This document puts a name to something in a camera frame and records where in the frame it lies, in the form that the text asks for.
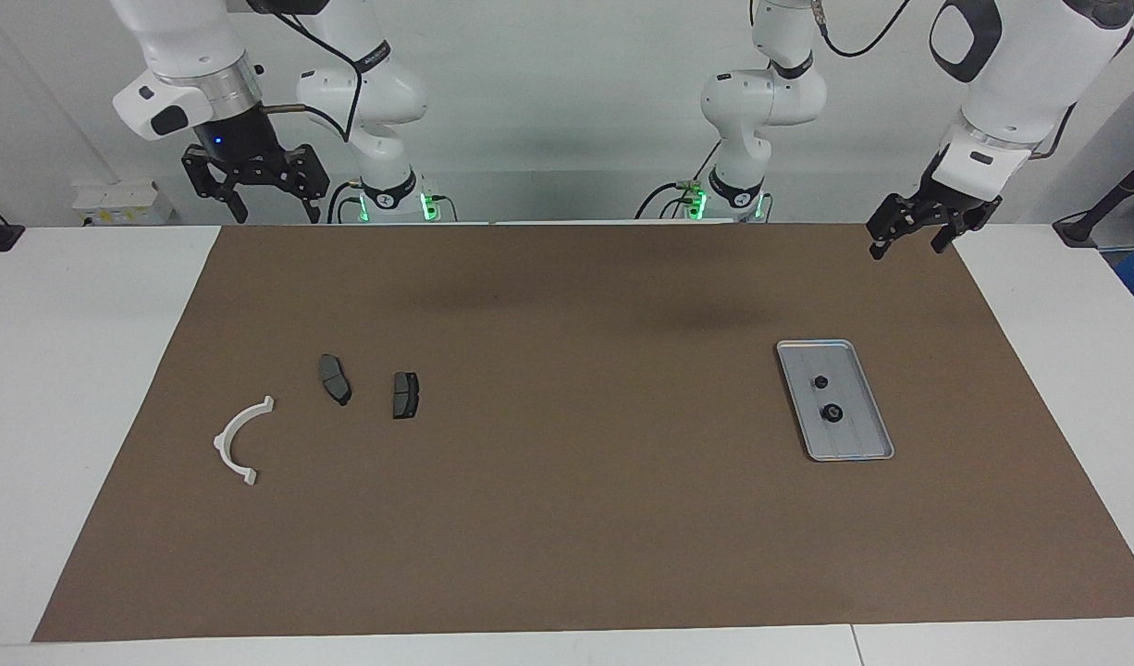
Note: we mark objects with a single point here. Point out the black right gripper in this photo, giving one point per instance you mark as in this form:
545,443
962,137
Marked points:
243,153

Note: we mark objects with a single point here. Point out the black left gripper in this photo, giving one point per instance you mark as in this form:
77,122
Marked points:
951,208

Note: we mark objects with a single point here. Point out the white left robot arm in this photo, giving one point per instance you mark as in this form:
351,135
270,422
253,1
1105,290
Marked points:
761,102

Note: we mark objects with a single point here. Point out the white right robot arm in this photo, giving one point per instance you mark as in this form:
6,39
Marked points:
178,37

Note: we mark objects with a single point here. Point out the silver metal tray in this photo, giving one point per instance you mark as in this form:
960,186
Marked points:
858,435

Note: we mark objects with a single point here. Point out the white power strip box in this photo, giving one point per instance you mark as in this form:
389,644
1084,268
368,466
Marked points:
123,203

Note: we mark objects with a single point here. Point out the black slanted stand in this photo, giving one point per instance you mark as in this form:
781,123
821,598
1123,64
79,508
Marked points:
1108,199

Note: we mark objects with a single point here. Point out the long dark brake pad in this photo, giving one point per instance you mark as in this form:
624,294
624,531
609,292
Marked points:
336,381

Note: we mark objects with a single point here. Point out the short dark brake pad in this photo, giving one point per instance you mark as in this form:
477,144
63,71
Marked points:
406,396

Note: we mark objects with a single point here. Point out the brown table mat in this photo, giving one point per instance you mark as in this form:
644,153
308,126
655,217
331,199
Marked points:
622,536

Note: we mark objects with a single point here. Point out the white semicircular bracket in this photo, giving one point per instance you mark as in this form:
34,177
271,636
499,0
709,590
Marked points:
223,446

